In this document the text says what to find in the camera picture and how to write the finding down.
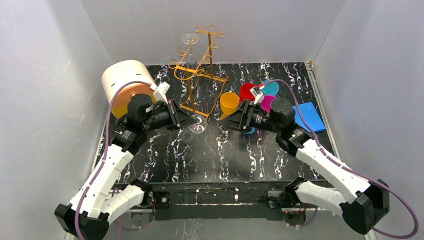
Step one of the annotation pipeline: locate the cream orange yellow cylinder box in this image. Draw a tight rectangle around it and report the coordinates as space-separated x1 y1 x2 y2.
101 60 156 119

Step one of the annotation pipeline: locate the magenta wine glass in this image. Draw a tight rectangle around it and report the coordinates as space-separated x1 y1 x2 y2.
260 95 276 113

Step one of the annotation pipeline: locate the red wine glass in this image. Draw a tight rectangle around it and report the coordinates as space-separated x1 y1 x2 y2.
239 83 256 103

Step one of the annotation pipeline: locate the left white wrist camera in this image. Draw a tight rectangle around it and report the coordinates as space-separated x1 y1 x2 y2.
150 82 170 103

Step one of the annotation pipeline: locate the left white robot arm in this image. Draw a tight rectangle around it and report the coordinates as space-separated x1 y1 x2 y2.
54 94 197 240

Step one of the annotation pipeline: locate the clear wine glass front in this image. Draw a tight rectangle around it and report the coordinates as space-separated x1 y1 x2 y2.
180 114 208 143

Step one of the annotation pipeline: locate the clear wine glass rear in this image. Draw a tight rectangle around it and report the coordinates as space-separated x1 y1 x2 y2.
181 33 199 69

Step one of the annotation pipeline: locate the clear wine glass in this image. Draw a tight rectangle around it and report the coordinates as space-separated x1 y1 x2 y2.
181 33 199 69
180 114 208 143

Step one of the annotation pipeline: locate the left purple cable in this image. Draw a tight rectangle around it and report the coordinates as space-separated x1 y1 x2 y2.
73 80 158 240

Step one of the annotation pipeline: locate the yellow wine glass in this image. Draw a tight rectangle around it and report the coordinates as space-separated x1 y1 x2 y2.
219 92 240 119

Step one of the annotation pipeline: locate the blue flat sheet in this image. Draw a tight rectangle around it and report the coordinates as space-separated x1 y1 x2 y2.
292 102 326 133

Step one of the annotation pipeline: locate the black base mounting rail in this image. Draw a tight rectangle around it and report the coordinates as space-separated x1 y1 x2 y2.
145 181 315 221

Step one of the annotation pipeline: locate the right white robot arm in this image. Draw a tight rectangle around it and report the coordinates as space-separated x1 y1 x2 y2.
218 98 390 235

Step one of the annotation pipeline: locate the light blue wine glass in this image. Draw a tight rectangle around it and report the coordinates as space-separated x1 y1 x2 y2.
244 127 256 135
262 80 280 97

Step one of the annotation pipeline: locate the gold wire wine glass rack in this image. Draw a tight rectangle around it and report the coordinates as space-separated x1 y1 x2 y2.
168 24 229 120

